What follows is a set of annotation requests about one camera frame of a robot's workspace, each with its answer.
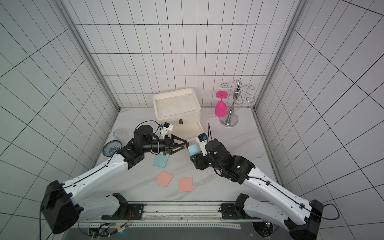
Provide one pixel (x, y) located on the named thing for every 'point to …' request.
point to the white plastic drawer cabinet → (182, 109)
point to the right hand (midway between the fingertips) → (190, 157)
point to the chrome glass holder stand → (231, 119)
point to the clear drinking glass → (119, 134)
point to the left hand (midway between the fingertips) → (182, 147)
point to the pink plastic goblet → (220, 107)
